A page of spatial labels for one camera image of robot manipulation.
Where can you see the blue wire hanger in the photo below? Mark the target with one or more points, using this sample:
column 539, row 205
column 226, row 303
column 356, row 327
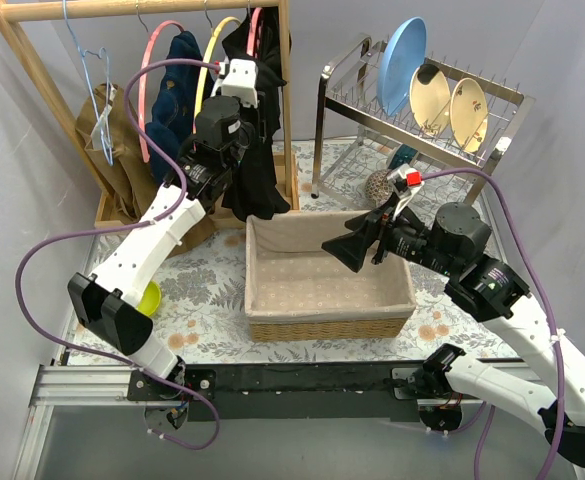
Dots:
column 100, row 135

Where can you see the blue denim garment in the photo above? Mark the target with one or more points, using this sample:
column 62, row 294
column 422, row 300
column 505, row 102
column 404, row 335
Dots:
column 173, row 110

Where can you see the lime green bowl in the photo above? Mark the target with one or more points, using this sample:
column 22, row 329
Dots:
column 150, row 300

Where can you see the blue plate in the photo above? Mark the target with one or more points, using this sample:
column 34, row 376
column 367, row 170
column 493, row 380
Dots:
column 403, row 55

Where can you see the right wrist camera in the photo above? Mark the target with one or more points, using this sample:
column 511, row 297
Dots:
column 406, row 183

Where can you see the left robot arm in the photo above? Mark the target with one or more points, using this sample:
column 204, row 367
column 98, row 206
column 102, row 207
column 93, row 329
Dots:
column 106, row 301

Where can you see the floral table mat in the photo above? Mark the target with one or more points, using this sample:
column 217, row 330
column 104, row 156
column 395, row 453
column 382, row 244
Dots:
column 201, row 315

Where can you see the pink hanger of skirt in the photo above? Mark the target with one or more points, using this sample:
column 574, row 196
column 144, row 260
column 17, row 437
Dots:
column 255, row 32

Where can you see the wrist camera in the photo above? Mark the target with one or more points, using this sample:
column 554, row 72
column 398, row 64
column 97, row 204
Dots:
column 237, row 78
column 406, row 183

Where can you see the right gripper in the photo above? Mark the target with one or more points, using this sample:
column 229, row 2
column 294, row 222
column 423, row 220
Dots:
column 379, row 242

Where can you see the patterned bowl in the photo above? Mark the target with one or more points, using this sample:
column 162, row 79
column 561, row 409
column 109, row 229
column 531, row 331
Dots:
column 377, row 189

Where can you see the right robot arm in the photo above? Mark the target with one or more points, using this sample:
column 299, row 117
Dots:
column 495, row 296

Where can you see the cream plate with dark spot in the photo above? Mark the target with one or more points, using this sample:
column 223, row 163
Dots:
column 429, row 99

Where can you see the metal dish rack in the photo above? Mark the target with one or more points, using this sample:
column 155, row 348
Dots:
column 346, row 87

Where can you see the wicker basket with liner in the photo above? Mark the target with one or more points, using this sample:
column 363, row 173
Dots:
column 296, row 291

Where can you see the brown garment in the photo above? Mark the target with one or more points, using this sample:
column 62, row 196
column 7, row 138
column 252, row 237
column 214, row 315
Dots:
column 113, row 146

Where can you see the cream plate with flowers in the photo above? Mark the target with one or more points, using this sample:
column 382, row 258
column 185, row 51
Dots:
column 468, row 115

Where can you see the teal cup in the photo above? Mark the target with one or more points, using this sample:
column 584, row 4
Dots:
column 401, row 155

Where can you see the black skirt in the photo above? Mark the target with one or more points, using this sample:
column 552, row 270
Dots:
column 253, row 189

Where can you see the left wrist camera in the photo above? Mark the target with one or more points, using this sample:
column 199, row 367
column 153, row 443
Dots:
column 237, row 78

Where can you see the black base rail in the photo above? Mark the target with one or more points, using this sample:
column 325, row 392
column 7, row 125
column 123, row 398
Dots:
column 350, row 390

